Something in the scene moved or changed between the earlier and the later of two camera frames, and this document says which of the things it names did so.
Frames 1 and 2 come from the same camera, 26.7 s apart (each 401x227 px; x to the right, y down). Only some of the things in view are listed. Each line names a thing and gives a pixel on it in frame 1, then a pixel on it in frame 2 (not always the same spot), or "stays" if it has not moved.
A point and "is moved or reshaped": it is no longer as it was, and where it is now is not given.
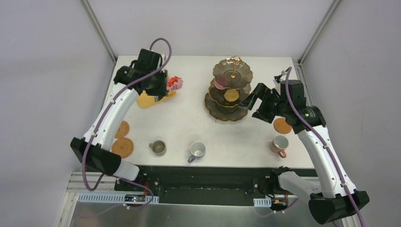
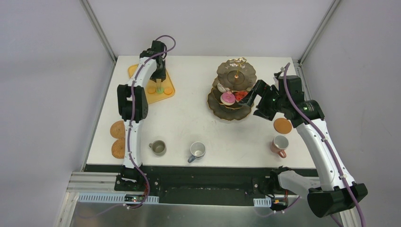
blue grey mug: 197,150 stays
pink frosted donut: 219,86 → 228,98
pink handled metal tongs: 177,85 is moved or reshaped
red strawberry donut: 172,80 → 240,95
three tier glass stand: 231,85 stays
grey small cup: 159,147 stays
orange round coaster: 281,126 stays
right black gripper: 263,102 stays
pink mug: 279,144 stays
